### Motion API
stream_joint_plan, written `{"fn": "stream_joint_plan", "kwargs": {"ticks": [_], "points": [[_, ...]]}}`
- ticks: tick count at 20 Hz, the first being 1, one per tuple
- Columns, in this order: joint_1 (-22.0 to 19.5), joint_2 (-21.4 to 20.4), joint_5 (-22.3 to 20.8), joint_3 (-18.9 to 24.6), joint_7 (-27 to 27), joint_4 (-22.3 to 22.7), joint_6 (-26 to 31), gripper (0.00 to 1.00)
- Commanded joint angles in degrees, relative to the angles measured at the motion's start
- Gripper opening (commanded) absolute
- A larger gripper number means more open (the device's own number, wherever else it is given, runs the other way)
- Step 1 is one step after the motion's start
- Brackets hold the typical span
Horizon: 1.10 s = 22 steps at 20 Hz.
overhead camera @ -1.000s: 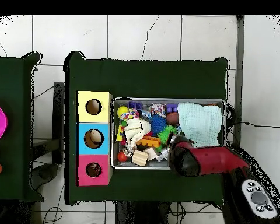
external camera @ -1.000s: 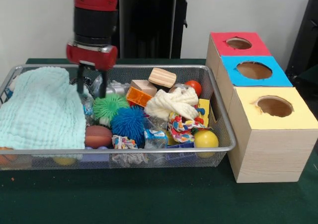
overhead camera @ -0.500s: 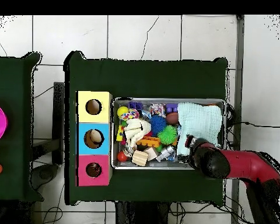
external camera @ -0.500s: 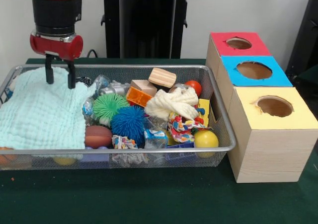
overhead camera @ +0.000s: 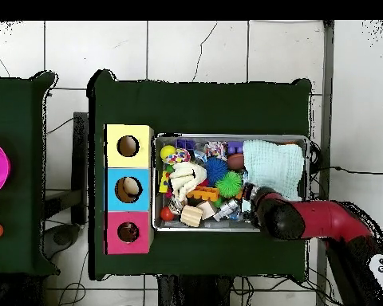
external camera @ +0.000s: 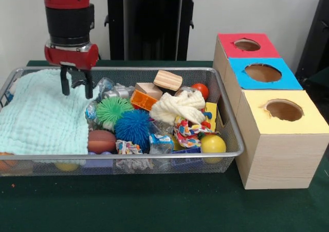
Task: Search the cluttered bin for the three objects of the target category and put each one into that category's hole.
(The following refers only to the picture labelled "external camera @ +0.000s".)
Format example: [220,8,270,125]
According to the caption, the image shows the blue spiky ring toy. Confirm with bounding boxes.
[114,110,153,152]

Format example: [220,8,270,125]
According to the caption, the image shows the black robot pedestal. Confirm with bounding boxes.
[99,0,208,61]

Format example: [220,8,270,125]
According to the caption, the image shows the striped wooden block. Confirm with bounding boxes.
[153,69,184,92]

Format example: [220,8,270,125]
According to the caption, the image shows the black chair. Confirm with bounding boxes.
[295,0,329,88]

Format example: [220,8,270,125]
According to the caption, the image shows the red ball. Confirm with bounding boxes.
[191,83,209,101]

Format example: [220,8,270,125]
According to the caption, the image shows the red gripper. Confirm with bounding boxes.
[44,43,100,100]

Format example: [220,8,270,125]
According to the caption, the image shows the blue building block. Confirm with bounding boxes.
[171,146,202,154]

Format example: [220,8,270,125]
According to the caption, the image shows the cream cloth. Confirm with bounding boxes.
[149,90,206,126]

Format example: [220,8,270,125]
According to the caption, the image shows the brown toy football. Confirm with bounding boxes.
[87,130,118,153]

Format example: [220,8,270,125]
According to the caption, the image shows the yellow ball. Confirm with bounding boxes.
[200,134,227,163]

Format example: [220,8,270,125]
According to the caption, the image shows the clear plastic bottle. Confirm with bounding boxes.
[85,100,100,126]
[149,133,175,155]

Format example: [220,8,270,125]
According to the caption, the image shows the mint green cloth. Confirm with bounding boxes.
[0,68,101,155]

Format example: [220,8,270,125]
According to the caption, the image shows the yellow foam block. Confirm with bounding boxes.
[203,102,218,130]

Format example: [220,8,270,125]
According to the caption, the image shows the orange building block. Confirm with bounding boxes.
[130,90,158,112]

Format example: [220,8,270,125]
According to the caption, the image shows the grey plastic toy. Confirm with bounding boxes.
[102,83,136,99]

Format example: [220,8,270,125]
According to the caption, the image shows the wooden box with three holes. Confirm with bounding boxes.
[213,32,329,190]

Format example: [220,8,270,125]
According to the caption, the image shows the clear mesh bin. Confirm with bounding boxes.
[0,66,246,177]

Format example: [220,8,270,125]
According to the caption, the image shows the green spiky puffer toy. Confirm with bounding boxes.
[96,96,135,126]

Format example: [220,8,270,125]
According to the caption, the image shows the multicolour rope knot toy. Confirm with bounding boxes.
[115,139,143,155]

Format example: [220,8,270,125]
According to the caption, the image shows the polka dot cloth toy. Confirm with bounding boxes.
[173,116,219,148]

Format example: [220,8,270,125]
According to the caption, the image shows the dark green table cloth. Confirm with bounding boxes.
[0,59,329,232]

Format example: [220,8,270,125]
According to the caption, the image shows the brown cardboard piece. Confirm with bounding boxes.
[135,82,163,101]

